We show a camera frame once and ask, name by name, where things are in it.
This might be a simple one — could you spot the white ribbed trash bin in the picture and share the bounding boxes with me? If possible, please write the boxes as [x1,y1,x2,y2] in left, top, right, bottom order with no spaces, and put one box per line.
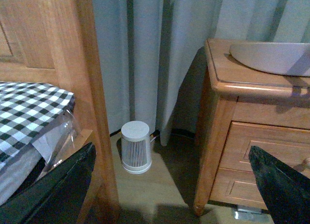
[121,121,152,175]

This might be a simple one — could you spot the white plastic dustpan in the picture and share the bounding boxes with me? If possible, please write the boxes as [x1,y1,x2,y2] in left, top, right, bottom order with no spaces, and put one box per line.
[229,42,310,77]

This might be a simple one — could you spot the metal floor bracket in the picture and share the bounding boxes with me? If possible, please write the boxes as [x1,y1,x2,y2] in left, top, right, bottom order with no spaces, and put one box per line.
[232,205,269,222]

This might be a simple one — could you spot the clear plastic mattress wrap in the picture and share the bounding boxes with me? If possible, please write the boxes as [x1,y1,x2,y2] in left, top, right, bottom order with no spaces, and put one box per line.
[31,102,80,178]

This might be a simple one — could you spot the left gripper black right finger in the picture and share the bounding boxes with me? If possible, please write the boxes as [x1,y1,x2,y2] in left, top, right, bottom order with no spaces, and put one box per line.
[248,146,310,224]

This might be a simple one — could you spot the pale green curtain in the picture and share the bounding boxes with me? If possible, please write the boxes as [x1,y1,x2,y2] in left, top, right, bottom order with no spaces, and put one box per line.
[92,0,310,145]

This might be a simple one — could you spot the black white checkered bedsheet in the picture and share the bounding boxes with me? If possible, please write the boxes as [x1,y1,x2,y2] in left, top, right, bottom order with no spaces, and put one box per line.
[0,81,75,171]

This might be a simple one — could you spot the wooden bed headboard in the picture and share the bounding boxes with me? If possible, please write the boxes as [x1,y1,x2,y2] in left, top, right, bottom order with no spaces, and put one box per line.
[0,0,120,224]

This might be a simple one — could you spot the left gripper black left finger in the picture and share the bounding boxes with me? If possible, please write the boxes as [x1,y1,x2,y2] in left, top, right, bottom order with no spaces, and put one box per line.
[0,143,96,224]

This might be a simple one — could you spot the wooden nightstand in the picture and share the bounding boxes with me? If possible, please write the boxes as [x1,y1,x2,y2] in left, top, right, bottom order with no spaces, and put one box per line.
[193,39,310,216]

